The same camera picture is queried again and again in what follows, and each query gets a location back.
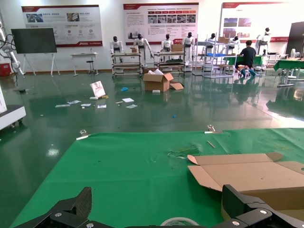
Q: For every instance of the green table mat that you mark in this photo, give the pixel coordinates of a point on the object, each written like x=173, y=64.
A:
x=130, y=171

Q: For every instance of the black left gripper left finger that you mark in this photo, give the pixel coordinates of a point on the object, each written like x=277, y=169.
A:
x=82, y=202

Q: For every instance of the red white wall poster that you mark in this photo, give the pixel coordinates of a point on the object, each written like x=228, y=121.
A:
x=166, y=14
x=261, y=19
x=71, y=23

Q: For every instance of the small cardboard carton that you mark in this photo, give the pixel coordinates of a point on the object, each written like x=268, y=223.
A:
x=177, y=47
x=134, y=50
x=223, y=39

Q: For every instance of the white paper sheet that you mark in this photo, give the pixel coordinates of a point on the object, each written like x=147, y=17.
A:
x=86, y=104
x=128, y=100
x=62, y=105
x=101, y=106
x=131, y=106
x=74, y=102

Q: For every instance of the blue crumpled cap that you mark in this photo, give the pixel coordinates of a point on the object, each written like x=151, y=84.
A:
x=124, y=89

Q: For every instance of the translucent white tape roll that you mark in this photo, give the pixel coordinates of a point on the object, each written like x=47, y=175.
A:
x=169, y=221

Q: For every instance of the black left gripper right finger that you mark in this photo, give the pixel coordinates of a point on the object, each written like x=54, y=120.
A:
x=240, y=204

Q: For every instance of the flat cardboard piece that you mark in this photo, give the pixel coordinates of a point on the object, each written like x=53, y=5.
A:
x=177, y=86

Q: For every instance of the large black panel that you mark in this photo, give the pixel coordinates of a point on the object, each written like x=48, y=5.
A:
x=297, y=38

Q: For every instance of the tall metal pipe rack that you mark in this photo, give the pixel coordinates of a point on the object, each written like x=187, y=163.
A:
x=213, y=42

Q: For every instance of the black round stool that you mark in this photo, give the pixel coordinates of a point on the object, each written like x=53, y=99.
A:
x=89, y=62

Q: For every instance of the white red paper bag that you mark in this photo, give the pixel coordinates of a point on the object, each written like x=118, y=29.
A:
x=97, y=89

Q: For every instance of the white wheeled cart base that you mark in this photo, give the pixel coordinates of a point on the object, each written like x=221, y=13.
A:
x=12, y=114

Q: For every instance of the silver metal binder clip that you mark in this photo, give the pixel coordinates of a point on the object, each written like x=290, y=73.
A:
x=82, y=137
x=211, y=129

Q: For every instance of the black display on stand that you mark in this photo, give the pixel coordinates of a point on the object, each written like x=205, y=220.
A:
x=33, y=40

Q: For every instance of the green covered table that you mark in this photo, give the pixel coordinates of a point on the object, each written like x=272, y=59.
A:
x=288, y=64

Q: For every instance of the small white table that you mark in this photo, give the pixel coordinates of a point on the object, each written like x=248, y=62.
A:
x=84, y=54

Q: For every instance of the white black humanoid robot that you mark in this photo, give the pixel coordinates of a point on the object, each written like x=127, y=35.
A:
x=235, y=40
x=188, y=41
x=116, y=45
x=212, y=38
x=167, y=44
x=263, y=39
x=140, y=42

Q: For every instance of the seated person in black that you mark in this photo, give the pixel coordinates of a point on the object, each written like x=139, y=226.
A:
x=248, y=55

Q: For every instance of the large open cardboard carton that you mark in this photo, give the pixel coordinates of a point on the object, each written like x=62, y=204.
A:
x=154, y=84

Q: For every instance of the red box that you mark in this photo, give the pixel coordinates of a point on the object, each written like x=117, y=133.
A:
x=4, y=70

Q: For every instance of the white foam block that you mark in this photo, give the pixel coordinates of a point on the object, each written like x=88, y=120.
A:
x=156, y=91

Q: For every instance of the open cardboard box with hole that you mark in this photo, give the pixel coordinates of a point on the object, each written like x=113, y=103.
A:
x=249, y=175

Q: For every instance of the white industrial robot arm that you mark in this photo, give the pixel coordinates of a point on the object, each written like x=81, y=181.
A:
x=14, y=60

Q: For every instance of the small wooden stick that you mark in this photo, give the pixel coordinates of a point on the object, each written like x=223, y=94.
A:
x=211, y=144

